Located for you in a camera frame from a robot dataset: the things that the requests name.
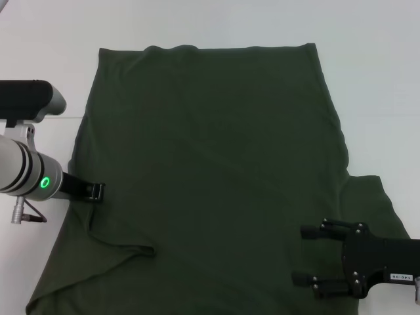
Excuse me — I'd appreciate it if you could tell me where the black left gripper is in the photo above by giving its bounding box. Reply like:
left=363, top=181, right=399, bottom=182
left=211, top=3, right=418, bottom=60
left=62, top=172, right=106, bottom=201

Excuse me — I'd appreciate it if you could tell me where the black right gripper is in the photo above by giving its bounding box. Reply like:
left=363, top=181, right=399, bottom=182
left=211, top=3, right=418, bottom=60
left=292, top=218, right=420, bottom=299

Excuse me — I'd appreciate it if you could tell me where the dark green shirt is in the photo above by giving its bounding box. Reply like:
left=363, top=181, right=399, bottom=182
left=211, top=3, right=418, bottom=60
left=26, top=42, right=410, bottom=315

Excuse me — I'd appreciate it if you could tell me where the left arm cable with connector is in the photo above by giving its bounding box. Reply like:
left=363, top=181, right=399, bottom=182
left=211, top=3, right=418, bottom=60
left=11, top=196, right=47, bottom=224

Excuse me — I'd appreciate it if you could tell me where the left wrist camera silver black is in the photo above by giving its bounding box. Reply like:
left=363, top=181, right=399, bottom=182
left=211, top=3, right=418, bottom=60
left=0, top=79, right=67, bottom=152

